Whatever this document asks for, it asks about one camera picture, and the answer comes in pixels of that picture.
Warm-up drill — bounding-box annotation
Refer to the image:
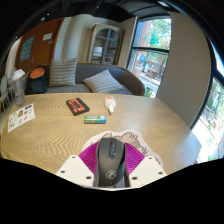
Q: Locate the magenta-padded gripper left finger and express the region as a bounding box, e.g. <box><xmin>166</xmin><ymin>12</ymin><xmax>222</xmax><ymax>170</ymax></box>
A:
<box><xmin>55</xmin><ymin>141</ymin><xmax>100</xmax><ymax>187</ymax></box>

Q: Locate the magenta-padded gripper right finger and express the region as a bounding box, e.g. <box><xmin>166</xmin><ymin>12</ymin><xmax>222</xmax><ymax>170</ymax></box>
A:
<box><xmin>124</xmin><ymin>142</ymin><xmax>167</xmax><ymax>189</ymax></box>

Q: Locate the black computer mouse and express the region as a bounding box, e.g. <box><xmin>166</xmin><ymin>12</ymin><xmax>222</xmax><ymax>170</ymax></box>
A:
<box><xmin>94</xmin><ymin>137</ymin><xmax>128</xmax><ymax>188</ymax></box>

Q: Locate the cat-shaped mouse pad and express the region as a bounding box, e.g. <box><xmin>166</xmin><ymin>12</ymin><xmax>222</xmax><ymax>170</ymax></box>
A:
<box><xmin>81</xmin><ymin>130</ymin><xmax>164</xmax><ymax>168</ymax></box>

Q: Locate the small green pack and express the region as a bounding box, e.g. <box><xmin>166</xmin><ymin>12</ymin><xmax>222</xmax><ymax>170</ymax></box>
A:
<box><xmin>83</xmin><ymin>115</ymin><xmax>108</xmax><ymax>125</ymax></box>

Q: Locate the black box with red print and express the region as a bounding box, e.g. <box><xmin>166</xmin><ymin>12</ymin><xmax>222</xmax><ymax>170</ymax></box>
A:
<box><xmin>65</xmin><ymin>97</ymin><xmax>91</xmax><ymax>117</ymax></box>

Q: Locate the white squeeze tube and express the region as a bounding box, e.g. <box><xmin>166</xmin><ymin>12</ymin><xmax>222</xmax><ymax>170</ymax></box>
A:
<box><xmin>104</xmin><ymin>95</ymin><xmax>117</xmax><ymax>115</ymax></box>

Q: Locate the white sticker sheet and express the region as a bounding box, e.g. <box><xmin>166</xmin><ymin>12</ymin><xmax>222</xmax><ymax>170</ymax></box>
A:
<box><xmin>7</xmin><ymin>103</ymin><xmax>36</xmax><ymax>134</ymax></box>

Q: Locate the black-framed window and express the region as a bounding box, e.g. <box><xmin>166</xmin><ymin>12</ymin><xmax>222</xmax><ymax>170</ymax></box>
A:
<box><xmin>191</xmin><ymin>76</ymin><xmax>224</xmax><ymax>164</ymax></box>
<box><xmin>128</xmin><ymin>16</ymin><xmax>173</xmax><ymax>98</ymax></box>

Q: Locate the flat striped cushion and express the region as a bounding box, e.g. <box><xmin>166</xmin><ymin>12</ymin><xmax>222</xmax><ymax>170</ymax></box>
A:
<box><xmin>82</xmin><ymin>69</ymin><xmax>125</xmax><ymax>94</ymax></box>

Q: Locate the dark backpack with orange top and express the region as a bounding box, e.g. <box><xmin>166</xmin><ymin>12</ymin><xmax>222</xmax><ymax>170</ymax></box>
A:
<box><xmin>25</xmin><ymin>65</ymin><xmax>49</xmax><ymax>95</ymax></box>

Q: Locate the grey curved sofa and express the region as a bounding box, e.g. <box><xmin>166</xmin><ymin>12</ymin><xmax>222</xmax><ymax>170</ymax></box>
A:
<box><xmin>24</xmin><ymin>62</ymin><xmax>146</xmax><ymax>97</ymax></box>

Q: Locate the square striped cushion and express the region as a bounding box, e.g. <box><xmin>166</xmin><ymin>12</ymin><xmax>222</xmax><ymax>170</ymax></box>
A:
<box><xmin>48</xmin><ymin>57</ymin><xmax>79</xmax><ymax>88</ymax></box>

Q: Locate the brown wooden door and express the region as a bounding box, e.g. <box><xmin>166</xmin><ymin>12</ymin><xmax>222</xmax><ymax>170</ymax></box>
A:
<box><xmin>14</xmin><ymin>18</ymin><xmax>64</xmax><ymax>76</ymax></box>

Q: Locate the glass-door wooden cabinet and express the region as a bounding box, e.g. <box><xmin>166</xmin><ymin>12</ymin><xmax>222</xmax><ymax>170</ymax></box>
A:
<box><xmin>87</xmin><ymin>23</ymin><xmax>125</xmax><ymax>66</ymax></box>

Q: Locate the blue poster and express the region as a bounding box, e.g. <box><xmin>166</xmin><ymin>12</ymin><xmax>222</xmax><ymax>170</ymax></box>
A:
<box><xmin>18</xmin><ymin>35</ymin><xmax>35</xmax><ymax>63</ymax></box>

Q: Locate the small white sign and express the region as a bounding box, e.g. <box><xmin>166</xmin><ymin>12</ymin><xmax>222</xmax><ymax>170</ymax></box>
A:
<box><xmin>42</xmin><ymin>32</ymin><xmax>53</xmax><ymax>42</ymax></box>

